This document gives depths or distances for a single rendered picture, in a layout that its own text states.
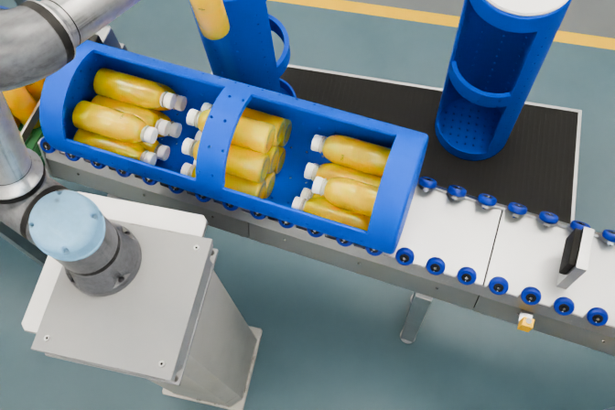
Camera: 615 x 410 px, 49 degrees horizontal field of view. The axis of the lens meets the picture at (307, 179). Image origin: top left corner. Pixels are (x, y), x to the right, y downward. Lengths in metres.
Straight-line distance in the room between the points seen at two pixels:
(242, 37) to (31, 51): 1.22
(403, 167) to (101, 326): 0.68
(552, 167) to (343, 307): 0.95
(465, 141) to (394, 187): 1.30
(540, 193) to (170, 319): 1.68
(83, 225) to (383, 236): 0.62
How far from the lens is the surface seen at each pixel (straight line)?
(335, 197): 1.51
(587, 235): 1.62
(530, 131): 2.79
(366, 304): 2.60
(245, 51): 2.16
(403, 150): 1.45
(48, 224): 1.25
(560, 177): 2.73
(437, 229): 1.72
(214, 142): 1.50
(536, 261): 1.74
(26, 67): 0.96
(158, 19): 3.31
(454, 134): 2.71
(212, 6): 1.56
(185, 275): 1.39
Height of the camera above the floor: 2.52
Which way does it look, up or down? 65 degrees down
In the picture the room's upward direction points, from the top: 8 degrees counter-clockwise
